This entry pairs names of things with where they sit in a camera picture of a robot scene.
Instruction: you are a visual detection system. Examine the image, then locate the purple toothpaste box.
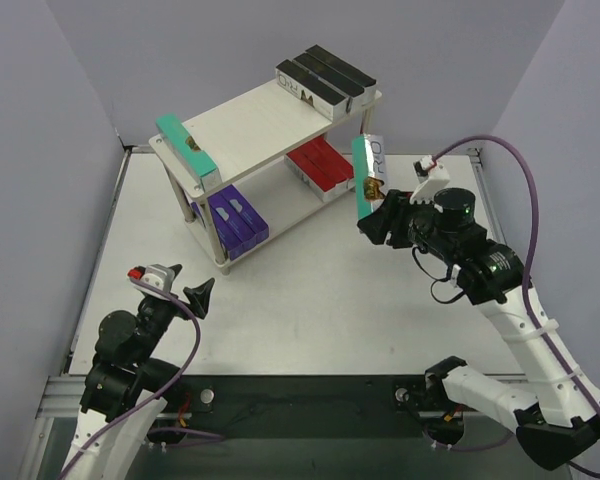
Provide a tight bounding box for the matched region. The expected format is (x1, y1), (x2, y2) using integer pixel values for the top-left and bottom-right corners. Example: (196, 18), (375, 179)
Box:
(220, 195), (256, 251)
(209, 194), (245, 260)

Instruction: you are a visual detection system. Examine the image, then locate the teal toothpaste box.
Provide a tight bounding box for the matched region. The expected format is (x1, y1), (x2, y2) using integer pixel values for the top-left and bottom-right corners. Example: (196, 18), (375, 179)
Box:
(155, 114), (222, 191)

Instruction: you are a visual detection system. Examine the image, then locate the black toothpaste box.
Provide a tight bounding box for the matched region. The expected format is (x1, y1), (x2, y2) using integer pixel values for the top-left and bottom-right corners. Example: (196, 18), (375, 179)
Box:
(275, 60), (348, 121)
(292, 53), (365, 112)

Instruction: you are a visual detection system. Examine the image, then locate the red silver toothpaste box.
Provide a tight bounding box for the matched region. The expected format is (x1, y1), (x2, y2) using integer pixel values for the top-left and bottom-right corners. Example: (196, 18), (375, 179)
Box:
(302, 143), (348, 193)

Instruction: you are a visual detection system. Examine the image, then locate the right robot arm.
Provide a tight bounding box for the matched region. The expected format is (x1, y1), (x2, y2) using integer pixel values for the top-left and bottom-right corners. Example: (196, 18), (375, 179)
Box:
(358, 188), (600, 470)

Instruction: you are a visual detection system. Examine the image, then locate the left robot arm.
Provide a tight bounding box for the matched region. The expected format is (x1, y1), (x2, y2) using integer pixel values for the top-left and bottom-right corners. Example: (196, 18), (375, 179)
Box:
(59, 264), (215, 479)

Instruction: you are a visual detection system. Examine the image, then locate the white two-tier shelf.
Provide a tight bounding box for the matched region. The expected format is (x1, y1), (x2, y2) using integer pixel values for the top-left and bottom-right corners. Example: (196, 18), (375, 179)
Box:
(148, 77), (384, 275)

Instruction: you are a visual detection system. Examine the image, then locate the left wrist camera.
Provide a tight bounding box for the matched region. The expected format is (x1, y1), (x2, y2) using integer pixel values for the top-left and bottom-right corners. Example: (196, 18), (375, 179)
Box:
(127, 264), (171, 299)

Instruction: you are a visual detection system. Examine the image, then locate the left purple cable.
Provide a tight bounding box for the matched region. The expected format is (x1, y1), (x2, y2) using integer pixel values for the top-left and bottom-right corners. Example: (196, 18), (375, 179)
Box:
(54, 282), (226, 480)

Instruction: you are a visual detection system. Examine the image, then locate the purple cable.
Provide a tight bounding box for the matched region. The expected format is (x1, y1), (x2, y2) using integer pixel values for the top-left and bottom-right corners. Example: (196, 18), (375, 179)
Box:
(419, 135), (600, 476)
(54, 282), (226, 480)

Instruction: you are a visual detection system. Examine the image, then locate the aluminium frame rail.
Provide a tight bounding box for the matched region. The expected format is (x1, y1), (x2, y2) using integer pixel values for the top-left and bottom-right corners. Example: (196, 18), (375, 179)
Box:
(19, 144), (589, 480)

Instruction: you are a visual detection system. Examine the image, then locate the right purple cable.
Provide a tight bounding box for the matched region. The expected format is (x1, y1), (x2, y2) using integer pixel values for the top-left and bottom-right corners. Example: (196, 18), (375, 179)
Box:
(419, 135), (600, 476)

